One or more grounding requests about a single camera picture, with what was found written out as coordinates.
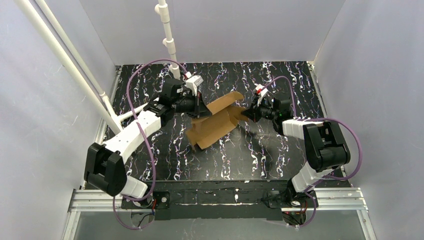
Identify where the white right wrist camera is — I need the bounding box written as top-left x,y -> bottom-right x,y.
254,84 -> 269,107

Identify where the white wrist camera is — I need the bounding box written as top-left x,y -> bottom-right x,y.
254,84 -> 269,107
184,71 -> 204,96

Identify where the aluminium rail frame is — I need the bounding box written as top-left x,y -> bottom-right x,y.
60,61 -> 377,240

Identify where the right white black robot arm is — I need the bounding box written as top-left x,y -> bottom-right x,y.
242,97 -> 351,201

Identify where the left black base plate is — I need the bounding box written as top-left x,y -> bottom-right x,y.
118,191 -> 171,210

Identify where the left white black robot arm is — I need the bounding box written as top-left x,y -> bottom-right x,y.
83,75 -> 212,201

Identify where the purple cable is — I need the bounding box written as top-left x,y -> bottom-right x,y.
256,75 -> 364,229
112,59 -> 193,231

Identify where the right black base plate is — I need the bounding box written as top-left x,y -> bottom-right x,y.
260,190 -> 319,209

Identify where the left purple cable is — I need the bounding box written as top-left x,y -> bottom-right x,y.
112,59 -> 193,231

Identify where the white PVC pipe frame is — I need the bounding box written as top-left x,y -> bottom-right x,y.
14,0 -> 185,136

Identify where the brown cardboard box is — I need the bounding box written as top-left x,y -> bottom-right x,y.
185,91 -> 249,150

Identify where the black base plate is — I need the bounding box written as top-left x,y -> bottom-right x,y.
260,190 -> 319,209
118,191 -> 171,210

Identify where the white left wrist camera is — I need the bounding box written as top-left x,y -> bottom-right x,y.
184,71 -> 204,96

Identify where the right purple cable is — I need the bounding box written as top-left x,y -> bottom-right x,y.
256,75 -> 364,229

